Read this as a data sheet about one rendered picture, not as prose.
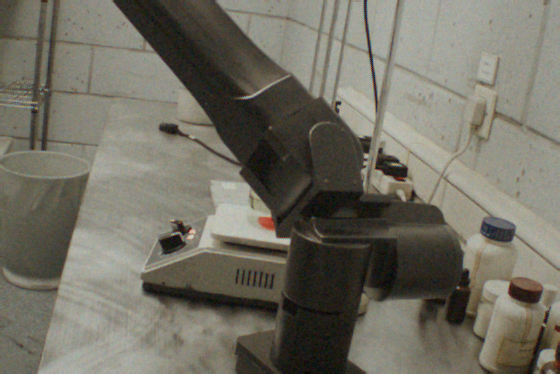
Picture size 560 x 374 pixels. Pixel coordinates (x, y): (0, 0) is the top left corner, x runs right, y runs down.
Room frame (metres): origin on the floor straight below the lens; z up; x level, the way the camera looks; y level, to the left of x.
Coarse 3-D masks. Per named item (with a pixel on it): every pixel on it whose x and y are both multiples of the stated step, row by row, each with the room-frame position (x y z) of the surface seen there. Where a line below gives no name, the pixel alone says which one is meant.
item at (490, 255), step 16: (496, 224) 0.89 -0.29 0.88; (512, 224) 0.90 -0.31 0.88; (480, 240) 0.89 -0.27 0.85; (496, 240) 0.87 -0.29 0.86; (464, 256) 0.90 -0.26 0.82; (480, 256) 0.87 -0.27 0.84; (496, 256) 0.86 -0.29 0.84; (512, 256) 0.87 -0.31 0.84; (480, 272) 0.87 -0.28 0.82; (496, 272) 0.86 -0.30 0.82; (512, 272) 0.88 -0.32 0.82; (480, 288) 0.86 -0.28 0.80
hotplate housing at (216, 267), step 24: (216, 240) 0.82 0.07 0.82; (144, 264) 0.82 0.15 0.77; (168, 264) 0.79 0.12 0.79; (192, 264) 0.79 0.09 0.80; (216, 264) 0.79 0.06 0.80; (240, 264) 0.80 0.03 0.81; (264, 264) 0.80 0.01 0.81; (144, 288) 0.79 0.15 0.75; (168, 288) 0.80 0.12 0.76; (192, 288) 0.79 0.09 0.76; (216, 288) 0.80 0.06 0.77; (240, 288) 0.80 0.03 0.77; (264, 288) 0.80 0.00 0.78
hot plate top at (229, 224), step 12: (228, 204) 0.92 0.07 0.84; (216, 216) 0.86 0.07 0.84; (228, 216) 0.87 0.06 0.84; (240, 216) 0.88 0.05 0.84; (216, 228) 0.82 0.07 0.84; (228, 228) 0.82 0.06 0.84; (240, 228) 0.83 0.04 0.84; (252, 228) 0.84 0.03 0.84; (228, 240) 0.80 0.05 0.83; (240, 240) 0.80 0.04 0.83; (252, 240) 0.80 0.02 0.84; (264, 240) 0.80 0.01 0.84; (276, 240) 0.81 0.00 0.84; (288, 240) 0.82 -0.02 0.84
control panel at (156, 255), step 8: (192, 224) 0.91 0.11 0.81; (200, 224) 0.89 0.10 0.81; (168, 232) 0.91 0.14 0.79; (192, 232) 0.86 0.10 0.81; (200, 232) 0.86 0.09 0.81; (184, 240) 0.85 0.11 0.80; (192, 240) 0.84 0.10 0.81; (200, 240) 0.82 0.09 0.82; (160, 248) 0.85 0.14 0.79; (184, 248) 0.82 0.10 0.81; (192, 248) 0.80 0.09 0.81; (152, 256) 0.83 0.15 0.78; (160, 256) 0.82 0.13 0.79; (168, 256) 0.81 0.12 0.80
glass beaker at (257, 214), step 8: (248, 200) 0.86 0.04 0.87; (256, 200) 0.85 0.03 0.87; (248, 208) 0.86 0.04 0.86; (256, 208) 0.85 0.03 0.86; (264, 208) 0.84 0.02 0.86; (248, 216) 0.85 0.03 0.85; (256, 216) 0.84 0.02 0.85; (264, 216) 0.84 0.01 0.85; (256, 224) 0.84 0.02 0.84; (264, 224) 0.84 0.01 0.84; (272, 224) 0.84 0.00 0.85
